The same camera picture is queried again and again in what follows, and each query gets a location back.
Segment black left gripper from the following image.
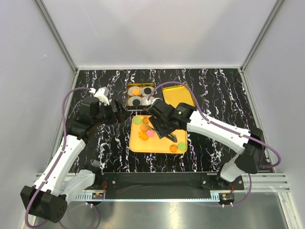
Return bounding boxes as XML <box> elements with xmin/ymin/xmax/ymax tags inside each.
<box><xmin>93</xmin><ymin>99</ymin><xmax>130</xmax><ymax>127</ymax></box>

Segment black sandwich cookie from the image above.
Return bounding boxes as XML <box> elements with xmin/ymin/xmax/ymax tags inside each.
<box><xmin>132</xmin><ymin>98</ymin><xmax>142</xmax><ymax>106</ymax></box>
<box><xmin>142</xmin><ymin>87</ymin><xmax>153</xmax><ymax>95</ymax></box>

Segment metal tongs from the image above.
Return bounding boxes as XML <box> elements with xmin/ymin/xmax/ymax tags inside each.
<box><xmin>148</xmin><ymin>122</ymin><xmax>159</xmax><ymax>133</ymax></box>

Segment orange round cookie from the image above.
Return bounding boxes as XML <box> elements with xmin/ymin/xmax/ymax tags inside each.
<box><xmin>140</xmin><ymin>124</ymin><xmax>149</xmax><ymax>132</ymax></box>
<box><xmin>132</xmin><ymin>88</ymin><xmax>141</xmax><ymax>95</ymax></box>

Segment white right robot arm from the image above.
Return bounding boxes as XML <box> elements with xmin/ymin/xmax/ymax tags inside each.
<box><xmin>148</xmin><ymin>99</ymin><xmax>265</xmax><ymax>189</ymax></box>

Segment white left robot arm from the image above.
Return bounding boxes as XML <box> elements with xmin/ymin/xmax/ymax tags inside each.
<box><xmin>20</xmin><ymin>96</ymin><xmax>131</xmax><ymax>228</ymax></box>

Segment white paper cup liner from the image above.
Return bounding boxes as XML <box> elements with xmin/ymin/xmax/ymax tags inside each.
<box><xmin>128</xmin><ymin>96</ymin><xmax>142</xmax><ymax>106</ymax></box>
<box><xmin>141</xmin><ymin>96</ymin><xmax>154</xmax><ymax>106</ymax></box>
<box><xmin>128</xmin><ymin>86</ymin><xmax>142</xmax><ymax>96</ymax></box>
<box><xmin>142</xmin><ymin>86</ymin><xmax>154</xmax><ymax>97</ymax></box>

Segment green sandwich cookie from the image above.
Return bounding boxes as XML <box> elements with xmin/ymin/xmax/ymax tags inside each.
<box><xmin>177</xmin><ymin>142</ymin><xmax>187</xmax><ymax>151</ymax></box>
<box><xmin>133</xmin><ymin>117</ymin><xmax>142</xmax><ymax>125</ymax></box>

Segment orange swirl cookie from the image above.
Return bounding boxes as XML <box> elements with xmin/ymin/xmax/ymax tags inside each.
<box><xmin>169</xmin><ymin>145</ymin><xmax>178</xmax><ymax>153</ymax></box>
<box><xmin>142</xmin><ymin>117</ymin><xmax>150</xmax><ymax>125</ymax></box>

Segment pink sandwich cookie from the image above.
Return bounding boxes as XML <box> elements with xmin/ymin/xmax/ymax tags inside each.
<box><xmin>146</xmin><ymin>130</ymin><xmax>155</xmax><ymax>137</ymax></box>

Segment dark cookie tin box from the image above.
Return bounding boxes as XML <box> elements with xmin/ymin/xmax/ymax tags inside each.
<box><xmin>126</xmin><ymin>83</ymin><xmax>155</xmax><ymax>111</ymax></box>

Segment gold tin lid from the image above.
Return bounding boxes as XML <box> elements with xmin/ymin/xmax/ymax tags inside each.
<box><xmin>162</xmin><ymin>85</ymin><xmax>195</xmax><ymax>108</ymax></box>

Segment yellow plastic tray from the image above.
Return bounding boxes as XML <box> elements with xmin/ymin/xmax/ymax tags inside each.
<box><xmin>129</xmin><ymin>115</ymin><xmax>187</xmax><ymax>154</ymax></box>

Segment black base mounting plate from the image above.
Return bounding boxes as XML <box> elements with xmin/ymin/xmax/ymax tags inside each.
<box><xmin>102</xmin><ymin>172</ymin><xmax>244</xmax><ymax>201</ymax></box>

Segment left control board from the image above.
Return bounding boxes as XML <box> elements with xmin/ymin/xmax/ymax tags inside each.
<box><xmin>91</xmin><ymin>192</ymin><xmax>105</xmax><ymax>200</ymax></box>

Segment control board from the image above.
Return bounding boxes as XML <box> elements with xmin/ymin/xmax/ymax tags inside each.
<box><xmin>91</xmin><ymin>192</ymin><xmax>105</xmax><ymax>200</ymax></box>
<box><xmin>219</xmin><ymin>193</ymin><xmax>235</xmax><ymax>202</ymax></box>

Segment right control board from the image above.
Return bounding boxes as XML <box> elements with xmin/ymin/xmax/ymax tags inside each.
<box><xmin>219</xmin><ymin>193</ymin><xmax>235</xmax><ymax>202</ymax></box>

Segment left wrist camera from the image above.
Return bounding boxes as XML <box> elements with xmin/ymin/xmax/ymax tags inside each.
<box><xmin>94</xmin><ymin>87</ymin><xmax>110</xmax><ymax>105</ymax></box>

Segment aluminium frame rail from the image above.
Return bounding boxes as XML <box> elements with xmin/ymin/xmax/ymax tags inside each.
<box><xmin>35</xmin><ymin>173</ymin><xmax>291</xmax><ymax>193</ymax></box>

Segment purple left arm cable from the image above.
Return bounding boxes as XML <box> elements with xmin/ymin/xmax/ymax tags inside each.
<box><xmin>21</xmin><ymin>85</ymin><xmax>101</xmax><ymax>229</ymax></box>

